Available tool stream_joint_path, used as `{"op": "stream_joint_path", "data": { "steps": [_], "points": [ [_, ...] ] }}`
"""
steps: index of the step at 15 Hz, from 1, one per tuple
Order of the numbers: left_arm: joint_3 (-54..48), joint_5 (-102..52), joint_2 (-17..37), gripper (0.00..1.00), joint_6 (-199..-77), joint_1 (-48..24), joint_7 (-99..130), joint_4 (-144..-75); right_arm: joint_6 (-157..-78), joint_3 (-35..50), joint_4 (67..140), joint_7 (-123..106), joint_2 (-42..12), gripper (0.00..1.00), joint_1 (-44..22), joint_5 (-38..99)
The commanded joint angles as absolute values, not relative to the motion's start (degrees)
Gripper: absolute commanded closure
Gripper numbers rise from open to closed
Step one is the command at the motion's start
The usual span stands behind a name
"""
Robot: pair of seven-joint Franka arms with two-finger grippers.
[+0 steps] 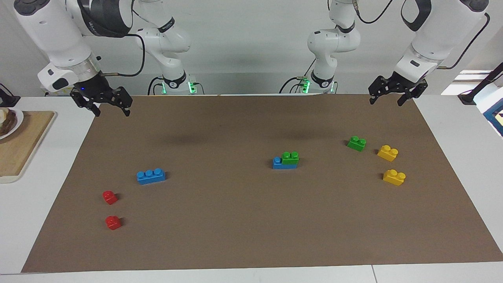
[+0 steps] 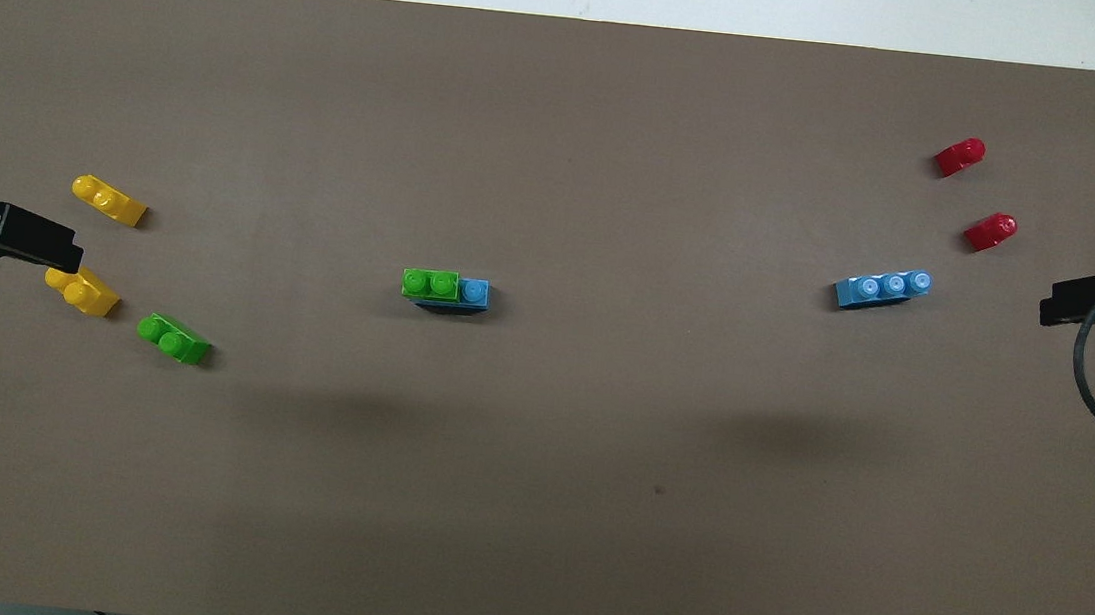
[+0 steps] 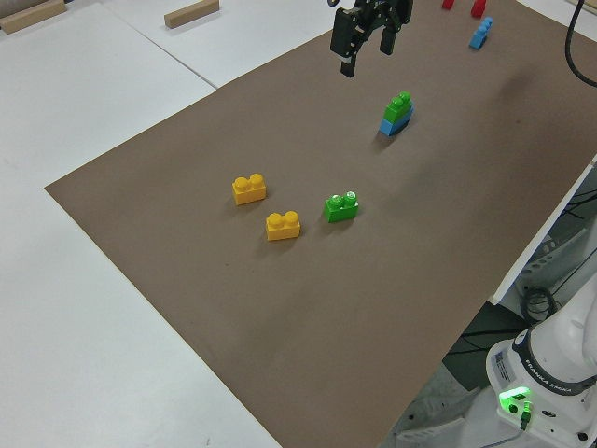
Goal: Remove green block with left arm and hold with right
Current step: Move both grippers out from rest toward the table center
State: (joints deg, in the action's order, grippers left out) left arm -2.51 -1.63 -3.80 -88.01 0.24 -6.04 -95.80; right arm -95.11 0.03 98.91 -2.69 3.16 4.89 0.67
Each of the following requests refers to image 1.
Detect blue three-stud toy block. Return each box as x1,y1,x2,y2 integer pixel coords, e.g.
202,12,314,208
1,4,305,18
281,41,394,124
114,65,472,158
272,156,298,170
136,168,166,185

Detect yellow two-stud toy block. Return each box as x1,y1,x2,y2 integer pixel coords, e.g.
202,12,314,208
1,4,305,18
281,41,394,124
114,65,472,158
377,145,399,162
383,169,406,186

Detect white plate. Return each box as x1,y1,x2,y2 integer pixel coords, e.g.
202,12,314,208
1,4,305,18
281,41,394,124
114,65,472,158
0,108,24,140

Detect black clamp stand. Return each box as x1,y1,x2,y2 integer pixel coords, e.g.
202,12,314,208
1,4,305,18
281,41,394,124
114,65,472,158
458,62,503,105

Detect wooden cutting board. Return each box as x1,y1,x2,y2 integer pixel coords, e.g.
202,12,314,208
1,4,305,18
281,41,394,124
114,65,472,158
0,111,56,184

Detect blue framed white box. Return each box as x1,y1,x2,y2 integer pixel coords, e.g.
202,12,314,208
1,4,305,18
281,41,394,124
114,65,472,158
474,83,503,137

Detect brown table mat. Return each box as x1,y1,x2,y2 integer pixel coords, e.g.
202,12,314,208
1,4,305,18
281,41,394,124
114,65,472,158
20,94,503,274

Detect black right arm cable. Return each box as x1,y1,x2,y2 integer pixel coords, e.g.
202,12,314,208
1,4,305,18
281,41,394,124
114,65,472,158
98,33,146,77

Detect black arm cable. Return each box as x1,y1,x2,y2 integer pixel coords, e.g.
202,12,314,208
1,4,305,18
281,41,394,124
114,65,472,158
353,0,491,70
98,33,146,77

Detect black right base cable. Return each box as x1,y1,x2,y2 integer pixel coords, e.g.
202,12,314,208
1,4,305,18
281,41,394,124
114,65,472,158
147,76,164,96

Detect black base cable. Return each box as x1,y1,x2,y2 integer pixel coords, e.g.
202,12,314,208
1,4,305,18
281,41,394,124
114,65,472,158
279,58,317,94
147,76,164,96

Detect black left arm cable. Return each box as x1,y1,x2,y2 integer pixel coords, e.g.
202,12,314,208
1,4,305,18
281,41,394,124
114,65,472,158
353,0,491,70

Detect black left base cable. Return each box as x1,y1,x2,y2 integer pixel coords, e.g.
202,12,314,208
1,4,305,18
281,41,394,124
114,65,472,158
279,58,317,94

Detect black clamp mount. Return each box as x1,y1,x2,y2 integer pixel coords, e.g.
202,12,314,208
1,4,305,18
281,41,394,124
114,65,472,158
0,83,21,108

